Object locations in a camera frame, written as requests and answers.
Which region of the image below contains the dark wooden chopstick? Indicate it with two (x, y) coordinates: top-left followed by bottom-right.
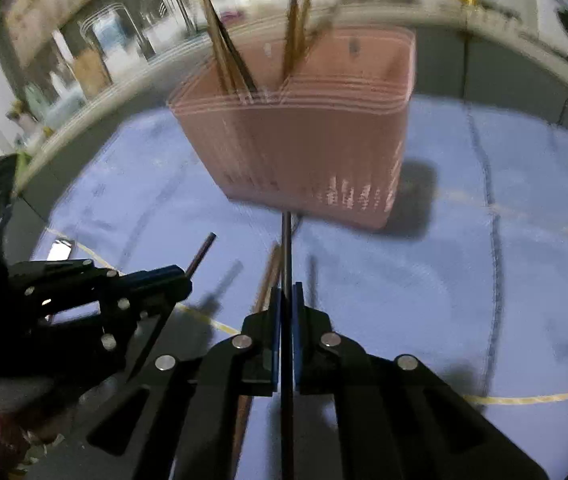
(281, 211), (295, 479)

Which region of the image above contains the blue checked tablecloth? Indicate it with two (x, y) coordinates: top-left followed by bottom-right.
(35, 96), (568, 479)

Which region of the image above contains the wooden cutting board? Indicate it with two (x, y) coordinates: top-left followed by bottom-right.
(71, 48), (112, 100)

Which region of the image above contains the pink perforated utensil basket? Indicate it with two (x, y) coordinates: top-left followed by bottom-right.
(169, 27), (416, 230)

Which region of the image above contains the blue-labelled detergent jug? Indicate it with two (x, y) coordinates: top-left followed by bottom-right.
(90, 10), (128, 56)

